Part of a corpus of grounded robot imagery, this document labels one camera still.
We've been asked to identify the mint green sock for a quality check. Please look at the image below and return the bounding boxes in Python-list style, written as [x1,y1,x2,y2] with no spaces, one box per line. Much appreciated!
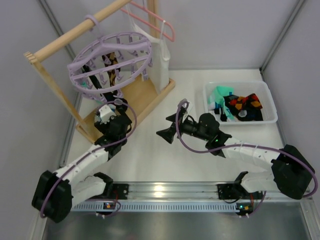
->
[207,85,236,122]
[80,78,118,124]

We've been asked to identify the black sock with grey patches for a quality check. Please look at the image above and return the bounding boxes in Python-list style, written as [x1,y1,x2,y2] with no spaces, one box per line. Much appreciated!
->
[212,108,264,122]

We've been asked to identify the purple round clip hanger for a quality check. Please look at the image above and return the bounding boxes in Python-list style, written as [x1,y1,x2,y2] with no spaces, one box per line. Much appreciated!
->
[67,14,153,98]

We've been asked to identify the black red yellow argyle sock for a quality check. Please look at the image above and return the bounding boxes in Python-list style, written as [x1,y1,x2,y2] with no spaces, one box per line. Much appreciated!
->
[223,93,263,111]

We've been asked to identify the black blue sock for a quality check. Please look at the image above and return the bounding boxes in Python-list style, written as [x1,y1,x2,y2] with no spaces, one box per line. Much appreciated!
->
[82,65,128,113]

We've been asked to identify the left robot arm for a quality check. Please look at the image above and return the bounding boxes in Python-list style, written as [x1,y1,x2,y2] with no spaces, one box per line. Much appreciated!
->
[31,114,132,223]

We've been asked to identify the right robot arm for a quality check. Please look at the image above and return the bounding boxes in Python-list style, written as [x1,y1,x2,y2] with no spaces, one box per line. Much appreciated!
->
[156,113,315,200]

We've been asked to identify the white garment on hanger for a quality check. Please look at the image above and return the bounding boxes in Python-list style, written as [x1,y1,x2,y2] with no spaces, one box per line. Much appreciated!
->
[129,16,171,94]

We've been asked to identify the pink clothes hanger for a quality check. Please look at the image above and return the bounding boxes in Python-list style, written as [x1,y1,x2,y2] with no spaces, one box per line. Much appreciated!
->
[120,0,176,42]

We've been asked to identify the wooden clothes rack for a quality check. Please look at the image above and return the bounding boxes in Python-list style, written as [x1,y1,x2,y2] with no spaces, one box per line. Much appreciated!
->
[25,0,176,143]

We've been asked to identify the black tan argyle sock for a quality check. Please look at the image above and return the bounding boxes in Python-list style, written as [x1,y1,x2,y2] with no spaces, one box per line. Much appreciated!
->
[101,51,121,87]

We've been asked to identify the white plastic basket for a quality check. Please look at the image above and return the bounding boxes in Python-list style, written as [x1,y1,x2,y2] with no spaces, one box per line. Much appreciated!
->
[203,80,278,126]

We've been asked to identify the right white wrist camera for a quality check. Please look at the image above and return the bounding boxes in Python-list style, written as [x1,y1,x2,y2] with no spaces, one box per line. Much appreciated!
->
[178,98,194,119]

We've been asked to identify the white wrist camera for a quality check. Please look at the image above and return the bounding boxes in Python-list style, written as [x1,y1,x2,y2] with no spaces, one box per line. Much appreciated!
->
[94,104,116,124]
[178,98,194,119]

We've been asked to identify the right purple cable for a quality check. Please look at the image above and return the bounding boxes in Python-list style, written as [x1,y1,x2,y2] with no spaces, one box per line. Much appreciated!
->
[175,98,318,218]

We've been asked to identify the purple cable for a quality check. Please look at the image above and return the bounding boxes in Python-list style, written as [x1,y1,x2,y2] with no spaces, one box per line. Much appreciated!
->
[39,98,138,219]
[175,98,318,218]

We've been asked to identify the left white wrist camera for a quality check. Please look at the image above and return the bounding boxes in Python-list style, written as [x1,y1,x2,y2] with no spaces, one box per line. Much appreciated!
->
[94,104,116,124]

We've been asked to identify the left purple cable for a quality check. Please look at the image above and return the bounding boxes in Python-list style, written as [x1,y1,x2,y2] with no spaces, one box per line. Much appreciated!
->
[39,98,138,219]

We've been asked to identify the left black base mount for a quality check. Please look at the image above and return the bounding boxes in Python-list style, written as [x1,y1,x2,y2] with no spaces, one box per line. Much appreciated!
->
[109,183,130,200]

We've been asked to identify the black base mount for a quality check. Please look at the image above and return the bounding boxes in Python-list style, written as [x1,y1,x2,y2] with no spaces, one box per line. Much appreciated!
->
[217,183,239,200]
[109,183,130,200]

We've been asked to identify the aluminium mounting rail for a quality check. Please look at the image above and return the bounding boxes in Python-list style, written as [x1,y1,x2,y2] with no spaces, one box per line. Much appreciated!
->
[72,180,313,202]

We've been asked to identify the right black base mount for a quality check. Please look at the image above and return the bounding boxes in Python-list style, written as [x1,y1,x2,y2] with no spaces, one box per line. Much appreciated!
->
[217,183,239,200]

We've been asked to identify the grey slotted cable duct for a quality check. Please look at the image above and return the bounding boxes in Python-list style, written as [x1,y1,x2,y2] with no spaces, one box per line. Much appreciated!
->
[71,201,252,213]

